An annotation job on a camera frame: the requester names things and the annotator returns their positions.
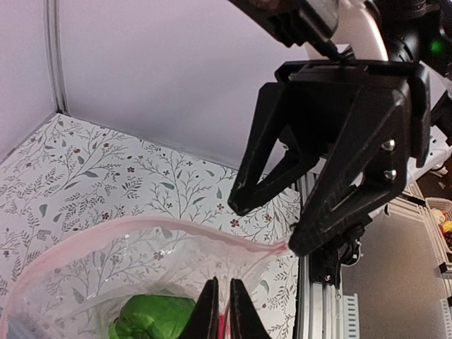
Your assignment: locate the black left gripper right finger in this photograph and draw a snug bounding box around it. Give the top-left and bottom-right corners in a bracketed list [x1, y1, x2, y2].
[229, 279, 270, 339]

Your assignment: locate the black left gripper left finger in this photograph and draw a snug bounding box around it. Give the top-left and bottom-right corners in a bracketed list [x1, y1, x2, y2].
[182, 277, 220, 339]

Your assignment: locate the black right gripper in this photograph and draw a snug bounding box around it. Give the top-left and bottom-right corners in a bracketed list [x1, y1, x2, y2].
[228, 60, 431, 256]

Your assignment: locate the green toy pepper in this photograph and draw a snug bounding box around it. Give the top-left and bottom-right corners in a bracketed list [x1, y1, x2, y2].
[108, 295, 195, 339]

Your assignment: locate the clear zip top bag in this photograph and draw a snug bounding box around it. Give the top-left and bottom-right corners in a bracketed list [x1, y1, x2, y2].
[1, 217, 288, 338]

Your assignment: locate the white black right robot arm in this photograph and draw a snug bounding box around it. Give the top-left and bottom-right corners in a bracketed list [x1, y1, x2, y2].
[228, 1, 451, 338]

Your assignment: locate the pink plastic basket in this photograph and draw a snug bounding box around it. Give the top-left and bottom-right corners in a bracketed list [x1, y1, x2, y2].
[426, 198, 451, 254]

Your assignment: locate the floral patterned table mat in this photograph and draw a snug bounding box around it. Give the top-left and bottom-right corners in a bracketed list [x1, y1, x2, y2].
[1, 116, 300, 338]

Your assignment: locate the aluminium front rail frame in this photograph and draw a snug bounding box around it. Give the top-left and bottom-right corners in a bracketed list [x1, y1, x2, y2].
[295, 169, 361, 339]

